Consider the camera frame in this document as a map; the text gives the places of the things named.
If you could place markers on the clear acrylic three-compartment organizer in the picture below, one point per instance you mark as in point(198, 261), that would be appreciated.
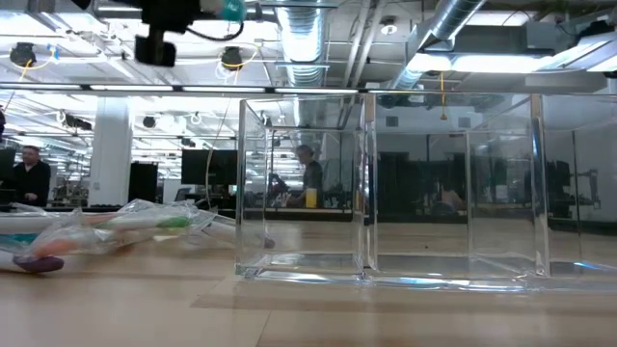
point(368, 193)

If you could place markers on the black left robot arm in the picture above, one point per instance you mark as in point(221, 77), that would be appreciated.
point(82, 3)

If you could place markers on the black background robot arm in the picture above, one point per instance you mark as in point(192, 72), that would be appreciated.
point(597, 188)

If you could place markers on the black round ceiling device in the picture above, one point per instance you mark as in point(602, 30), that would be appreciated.
point(22, 54)
point(232, 58)

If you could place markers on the long linear ceiling light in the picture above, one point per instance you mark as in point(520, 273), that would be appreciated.
point(130, 88)

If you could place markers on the white square pillar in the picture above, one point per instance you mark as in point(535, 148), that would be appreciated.
point(111, 154)

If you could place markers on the black monitor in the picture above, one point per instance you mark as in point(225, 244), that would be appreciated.
point(207, 166)

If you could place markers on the black cabinet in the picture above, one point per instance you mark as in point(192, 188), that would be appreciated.
point(143, 183)

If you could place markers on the person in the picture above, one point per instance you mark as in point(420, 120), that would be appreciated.
point(31, 180)
point(450, 197)
point(313, 180)

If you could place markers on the yellow cup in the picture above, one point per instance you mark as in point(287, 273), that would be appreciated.
point(311, 198)

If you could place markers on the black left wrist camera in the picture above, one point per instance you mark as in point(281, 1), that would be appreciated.
point(154, 52)

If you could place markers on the silver spiral air duct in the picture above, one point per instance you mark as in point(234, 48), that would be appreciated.
point(453, 19)
point(303, 43)

